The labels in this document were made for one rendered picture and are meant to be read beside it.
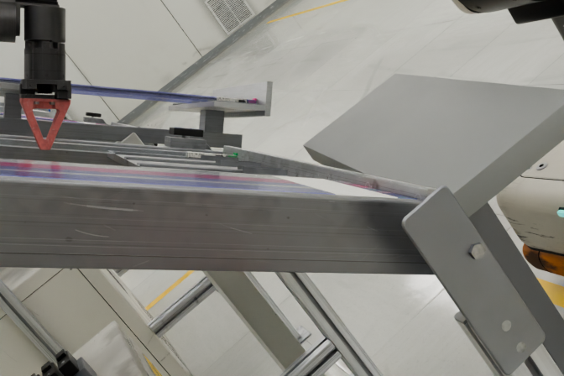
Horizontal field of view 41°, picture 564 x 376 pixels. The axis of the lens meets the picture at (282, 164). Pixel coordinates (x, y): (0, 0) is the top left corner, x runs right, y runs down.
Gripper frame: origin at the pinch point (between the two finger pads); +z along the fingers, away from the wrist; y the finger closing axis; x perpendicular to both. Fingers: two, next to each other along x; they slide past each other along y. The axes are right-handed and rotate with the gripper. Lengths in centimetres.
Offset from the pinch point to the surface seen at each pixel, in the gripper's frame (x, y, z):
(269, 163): 28.9, 16.3, 1.7
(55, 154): 2.0, -8.0, 1.9
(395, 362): 81, -40, 53
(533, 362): 36, 64, 15
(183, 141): 22.2, -7.9, -0.2
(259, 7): 281, -747, -125
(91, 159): 7.5, -8.0, 2.9
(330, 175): 28.7, 37.2, 1.6
